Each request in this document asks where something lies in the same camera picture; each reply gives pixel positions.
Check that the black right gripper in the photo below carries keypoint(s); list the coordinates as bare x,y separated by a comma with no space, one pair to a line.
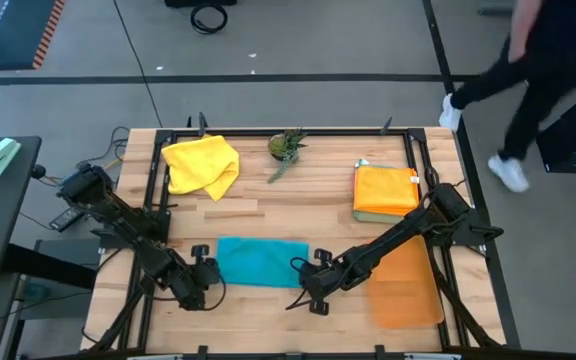
325,282

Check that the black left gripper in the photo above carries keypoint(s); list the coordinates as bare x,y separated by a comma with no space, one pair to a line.
200,277

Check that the teal microfiber towel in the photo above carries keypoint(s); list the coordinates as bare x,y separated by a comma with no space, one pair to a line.
263,262

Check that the pale green teal-edged towel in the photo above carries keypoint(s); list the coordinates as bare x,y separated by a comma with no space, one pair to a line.
375,218

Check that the yellow microfiber towel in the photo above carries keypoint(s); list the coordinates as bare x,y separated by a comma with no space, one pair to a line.
200,162

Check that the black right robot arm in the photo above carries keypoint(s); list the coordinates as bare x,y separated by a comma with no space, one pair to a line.
393,240

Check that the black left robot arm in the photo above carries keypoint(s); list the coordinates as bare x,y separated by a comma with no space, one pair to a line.
118,215

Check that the translucent orange plastic sheet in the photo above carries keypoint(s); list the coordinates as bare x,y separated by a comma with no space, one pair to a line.
403,295

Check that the small potted succulent plant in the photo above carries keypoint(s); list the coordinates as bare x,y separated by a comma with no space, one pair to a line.
280,145

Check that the black power adapter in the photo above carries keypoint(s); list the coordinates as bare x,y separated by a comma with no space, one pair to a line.
63,220

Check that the black round knob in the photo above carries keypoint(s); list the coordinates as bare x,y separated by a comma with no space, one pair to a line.
39,172

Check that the black equipment base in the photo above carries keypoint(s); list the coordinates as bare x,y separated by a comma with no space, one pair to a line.
200,3

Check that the black orange-edged floor mat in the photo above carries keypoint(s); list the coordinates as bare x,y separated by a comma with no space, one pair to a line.
13,30

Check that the grey desk base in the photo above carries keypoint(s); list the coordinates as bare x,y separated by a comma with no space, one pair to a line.
493,6

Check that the person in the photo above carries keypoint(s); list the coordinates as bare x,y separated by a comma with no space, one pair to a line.
553,50

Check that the black aluminium rig frame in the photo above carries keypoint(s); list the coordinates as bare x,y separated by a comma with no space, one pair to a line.
328,132

